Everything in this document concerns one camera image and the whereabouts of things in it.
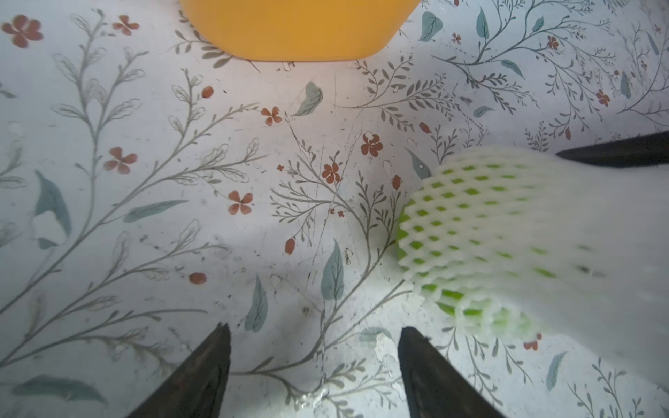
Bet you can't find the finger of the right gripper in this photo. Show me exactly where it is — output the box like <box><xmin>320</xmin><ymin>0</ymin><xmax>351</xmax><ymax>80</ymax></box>
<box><xmin>557</xmin><ymin>132</ymin><xmax>668</xmax><ymax>168</ymax></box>

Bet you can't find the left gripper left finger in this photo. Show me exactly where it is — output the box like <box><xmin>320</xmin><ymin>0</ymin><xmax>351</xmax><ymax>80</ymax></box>
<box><xmin>128</xmin><ymin>323</ymin><xmax>231</xmax><ymax>418</ymax></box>

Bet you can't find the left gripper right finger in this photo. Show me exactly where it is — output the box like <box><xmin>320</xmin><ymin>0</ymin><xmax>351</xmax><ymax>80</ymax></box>
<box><xmin>398</xmin><ymin>327</ymin><xmax>503</xmax><ymax>418</ymax></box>

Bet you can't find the green custard apple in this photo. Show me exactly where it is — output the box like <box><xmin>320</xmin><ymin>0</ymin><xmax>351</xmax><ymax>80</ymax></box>
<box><xmin>397</xmin><ymin>163</ymin><xmax>555</xmax><ymax>340</ymax></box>

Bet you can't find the white foam net sleeve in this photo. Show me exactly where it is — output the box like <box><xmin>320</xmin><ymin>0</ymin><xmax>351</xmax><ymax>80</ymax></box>
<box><xmin>428</xmin><ymin>146</ymin><xmax>668</xmax><ymax>386</ymax></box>

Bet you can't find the floral table mat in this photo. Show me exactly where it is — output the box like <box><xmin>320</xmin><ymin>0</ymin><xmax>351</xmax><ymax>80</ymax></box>
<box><xmin>1</xmin><ymin>1</ymin><xmax>668</xmax><ymax>417</ymax></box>

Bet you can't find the yellow plastic tray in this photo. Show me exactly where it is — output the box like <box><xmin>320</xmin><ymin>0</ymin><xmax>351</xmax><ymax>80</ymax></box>
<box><xmin>180</xmin><ymin>0</ymin><xmax>419</xmax><ymax>62</ymax></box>

